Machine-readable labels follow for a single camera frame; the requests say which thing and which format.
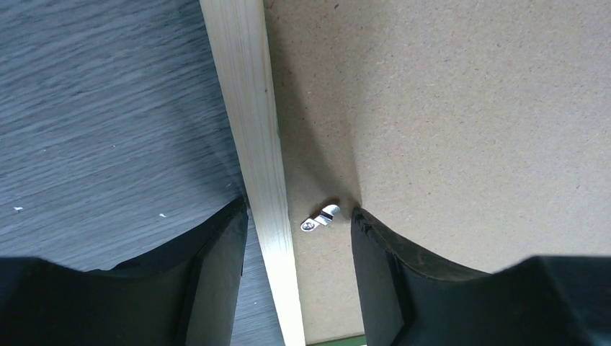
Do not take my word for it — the metal turn clip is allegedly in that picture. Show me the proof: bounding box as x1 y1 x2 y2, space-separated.
300 204 340 232

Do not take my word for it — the brown backing board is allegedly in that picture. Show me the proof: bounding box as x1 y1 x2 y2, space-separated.
264 1 610 344

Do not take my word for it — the wooden picture frame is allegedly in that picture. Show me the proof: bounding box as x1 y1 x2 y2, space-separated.
200 1 306 345

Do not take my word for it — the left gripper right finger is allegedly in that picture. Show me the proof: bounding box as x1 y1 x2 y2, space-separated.
351 208 610 345

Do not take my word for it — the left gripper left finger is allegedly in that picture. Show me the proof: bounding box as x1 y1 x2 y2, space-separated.
1 198 248 345

